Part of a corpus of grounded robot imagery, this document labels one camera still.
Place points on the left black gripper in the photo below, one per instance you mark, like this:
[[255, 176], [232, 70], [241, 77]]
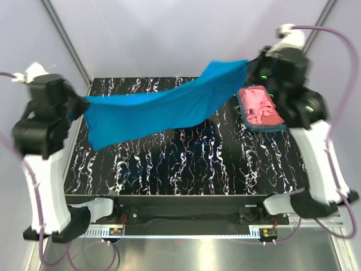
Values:
[[82, 104]]

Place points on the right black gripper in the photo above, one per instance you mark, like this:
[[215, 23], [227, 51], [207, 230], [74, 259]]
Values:
[[254, 66]]

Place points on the blue t shirt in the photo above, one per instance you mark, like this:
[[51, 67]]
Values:
[[118, 118]]

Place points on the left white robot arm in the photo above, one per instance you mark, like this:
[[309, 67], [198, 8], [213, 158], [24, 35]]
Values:
[[39, 138]]

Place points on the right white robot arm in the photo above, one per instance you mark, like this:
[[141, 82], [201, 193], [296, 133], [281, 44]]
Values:
[[283, 73]]

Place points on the light pink t shirt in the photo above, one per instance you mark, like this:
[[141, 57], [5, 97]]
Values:
[[258, 105]]

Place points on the salmon pink folded t shirt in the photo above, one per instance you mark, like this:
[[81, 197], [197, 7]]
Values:
[[270, 115]]

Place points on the teal transparent plastic bin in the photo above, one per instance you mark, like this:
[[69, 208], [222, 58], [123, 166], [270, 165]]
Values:
[[258, 110]]

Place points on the left small circuit board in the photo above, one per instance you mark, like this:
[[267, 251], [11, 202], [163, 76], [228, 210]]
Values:
[[116, 232]]

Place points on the small circuit board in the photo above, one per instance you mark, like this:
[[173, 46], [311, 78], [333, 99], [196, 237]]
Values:
[[116, 232], [268, 233]]

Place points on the right small circuit board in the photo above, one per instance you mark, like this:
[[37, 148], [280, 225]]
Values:
[[268, 233]]

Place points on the left aluminium frame post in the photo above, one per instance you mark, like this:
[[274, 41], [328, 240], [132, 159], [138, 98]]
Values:
[[59, 27]]

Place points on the aluminium frame post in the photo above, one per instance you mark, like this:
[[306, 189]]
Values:
[[321, 21], [59, 27]]

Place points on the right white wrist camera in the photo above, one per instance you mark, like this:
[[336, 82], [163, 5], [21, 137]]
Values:
[[289, 38]]

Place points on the right aluminium frame post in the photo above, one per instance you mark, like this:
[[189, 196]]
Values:
[[321, 21]]

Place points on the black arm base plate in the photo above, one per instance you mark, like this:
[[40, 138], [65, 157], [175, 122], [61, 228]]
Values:
[[240, 209]]

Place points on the white slotted cable duct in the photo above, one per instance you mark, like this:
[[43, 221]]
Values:
[[238, 232]]

